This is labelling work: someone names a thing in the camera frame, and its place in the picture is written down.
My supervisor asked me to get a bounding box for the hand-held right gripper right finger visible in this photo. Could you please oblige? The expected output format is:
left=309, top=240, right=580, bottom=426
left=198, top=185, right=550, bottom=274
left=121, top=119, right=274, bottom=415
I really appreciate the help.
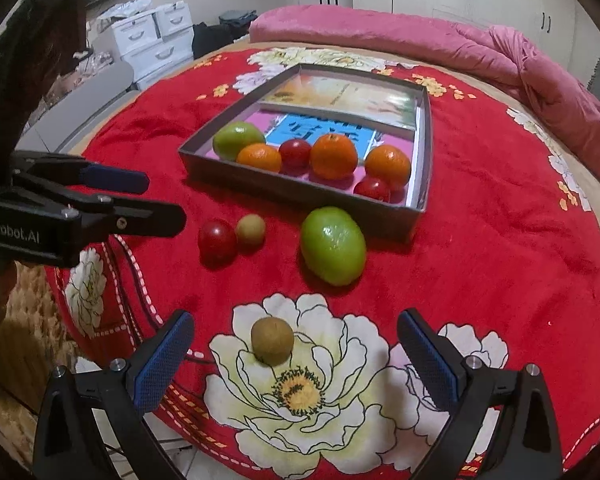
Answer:
left=396, top=308, right=563, bottom=480

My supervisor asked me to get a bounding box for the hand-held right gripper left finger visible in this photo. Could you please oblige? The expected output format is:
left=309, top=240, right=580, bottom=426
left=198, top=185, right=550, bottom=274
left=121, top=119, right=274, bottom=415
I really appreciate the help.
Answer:
left=32, top=310, right=196, bottom=480

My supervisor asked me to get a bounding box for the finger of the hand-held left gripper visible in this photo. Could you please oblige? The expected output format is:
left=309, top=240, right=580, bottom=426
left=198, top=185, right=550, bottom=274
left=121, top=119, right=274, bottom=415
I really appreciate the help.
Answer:
left=10, top=152, right=150, bottom=195
left=12, top=172, right=187, bottom=239

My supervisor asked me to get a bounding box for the red tomato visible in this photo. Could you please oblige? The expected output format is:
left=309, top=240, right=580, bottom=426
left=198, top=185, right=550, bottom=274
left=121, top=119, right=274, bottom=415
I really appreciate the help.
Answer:
left=353, top=176, right=392, bottom=204
left=198, top=219, right=239, bottom=268
left=278, top=138, right=313, bottom=171

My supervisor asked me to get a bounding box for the small tan longan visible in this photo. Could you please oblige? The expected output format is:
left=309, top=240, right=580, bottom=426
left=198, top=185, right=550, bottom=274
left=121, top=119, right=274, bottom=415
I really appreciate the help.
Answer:
left=235, top=213, right=267, bottom=247

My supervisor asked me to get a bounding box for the brown kiwi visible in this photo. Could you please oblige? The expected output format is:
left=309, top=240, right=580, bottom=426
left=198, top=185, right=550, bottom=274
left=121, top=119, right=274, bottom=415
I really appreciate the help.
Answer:
left=250, top=316, right=295, bottom=366

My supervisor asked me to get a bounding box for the orange tangerine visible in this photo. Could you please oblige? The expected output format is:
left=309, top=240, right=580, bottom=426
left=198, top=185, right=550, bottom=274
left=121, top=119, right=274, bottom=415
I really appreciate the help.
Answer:
left=236, top=143, right=283, bottom=173
left=310, top=132, right=359, bottom=181
left=364, top=144, right=412, bottom=191

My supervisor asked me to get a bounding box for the green mango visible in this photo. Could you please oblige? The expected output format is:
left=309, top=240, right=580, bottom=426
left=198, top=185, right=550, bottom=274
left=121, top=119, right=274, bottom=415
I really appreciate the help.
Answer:
left=300, top=206, right=367, bottom=287
left=212, top=121, right=267, bottom=162

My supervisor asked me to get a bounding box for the grey cardboard box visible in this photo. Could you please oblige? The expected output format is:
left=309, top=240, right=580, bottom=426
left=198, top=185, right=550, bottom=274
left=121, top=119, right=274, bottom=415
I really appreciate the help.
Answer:
left=178, top=63, right=432, bottom=243

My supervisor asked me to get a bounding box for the red floral blanket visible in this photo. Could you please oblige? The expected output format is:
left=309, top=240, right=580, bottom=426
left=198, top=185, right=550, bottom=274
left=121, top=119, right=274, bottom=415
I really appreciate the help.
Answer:
left=42, top=47, right=600, bottom=480

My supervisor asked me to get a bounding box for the large white drawer cabinet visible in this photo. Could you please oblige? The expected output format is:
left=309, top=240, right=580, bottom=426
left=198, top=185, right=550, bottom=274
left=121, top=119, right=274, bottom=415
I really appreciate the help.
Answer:
left=130, top=40, right=196, bottom=91

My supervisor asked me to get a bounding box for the small white drawer box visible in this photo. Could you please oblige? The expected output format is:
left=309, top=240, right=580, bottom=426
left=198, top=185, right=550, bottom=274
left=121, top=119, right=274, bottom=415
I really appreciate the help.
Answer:
left=111, top=10, right=158, bottom=56
left=155, top=2, right=193, bottom=38

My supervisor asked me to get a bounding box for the white plastic bag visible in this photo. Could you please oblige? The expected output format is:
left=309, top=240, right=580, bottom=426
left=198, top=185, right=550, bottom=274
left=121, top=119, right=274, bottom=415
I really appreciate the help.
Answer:
left=97, top=0, right=153, bottom=23

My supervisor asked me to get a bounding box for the pink and blue book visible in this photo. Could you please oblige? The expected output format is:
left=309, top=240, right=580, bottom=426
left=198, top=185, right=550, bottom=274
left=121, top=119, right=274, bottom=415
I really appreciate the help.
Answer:
left=212, top=110, right=421, bottom=206

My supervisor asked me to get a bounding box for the dark grey basket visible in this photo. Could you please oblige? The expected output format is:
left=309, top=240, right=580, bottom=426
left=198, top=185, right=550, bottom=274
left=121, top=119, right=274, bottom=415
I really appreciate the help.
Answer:
left=219, top=10, right=258, bottom=41

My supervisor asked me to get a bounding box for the yellow book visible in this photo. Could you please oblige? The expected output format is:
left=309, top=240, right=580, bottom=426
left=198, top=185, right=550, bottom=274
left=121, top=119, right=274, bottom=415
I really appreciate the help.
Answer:
left=257, top=72, right=423, bottom=131

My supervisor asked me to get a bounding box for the pink duvet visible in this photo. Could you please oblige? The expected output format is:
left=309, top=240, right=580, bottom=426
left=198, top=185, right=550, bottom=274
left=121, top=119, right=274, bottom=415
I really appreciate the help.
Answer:
left=248, top=5, right=600, bottom=181

